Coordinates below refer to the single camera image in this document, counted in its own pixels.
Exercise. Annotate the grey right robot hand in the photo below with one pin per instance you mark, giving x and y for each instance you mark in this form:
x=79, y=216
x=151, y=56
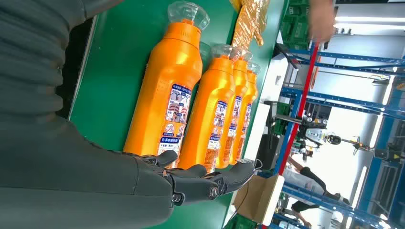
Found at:
x=79, y=183

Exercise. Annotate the open cardboard box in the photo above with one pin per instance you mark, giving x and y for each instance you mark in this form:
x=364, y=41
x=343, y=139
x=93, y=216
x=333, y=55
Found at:
x=259, y=199

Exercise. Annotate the person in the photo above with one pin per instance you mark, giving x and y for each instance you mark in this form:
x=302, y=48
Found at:
x=311, y=175
x=321, y=22

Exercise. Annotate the yellow taped cardboard board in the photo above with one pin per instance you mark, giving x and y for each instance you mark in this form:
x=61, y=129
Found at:
x=250, y=22

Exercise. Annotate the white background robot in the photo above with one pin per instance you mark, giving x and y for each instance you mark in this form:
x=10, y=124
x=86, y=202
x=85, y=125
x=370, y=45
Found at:
x=319, y=136

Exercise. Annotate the green plastic crates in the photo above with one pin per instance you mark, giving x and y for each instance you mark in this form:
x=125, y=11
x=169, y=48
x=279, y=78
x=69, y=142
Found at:
x=296, y=28

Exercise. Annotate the blue shelving rack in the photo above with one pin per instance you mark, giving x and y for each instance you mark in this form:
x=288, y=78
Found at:
x=348, y=106

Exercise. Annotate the red post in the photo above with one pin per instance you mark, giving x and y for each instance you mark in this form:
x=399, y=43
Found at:
x=300, y=107

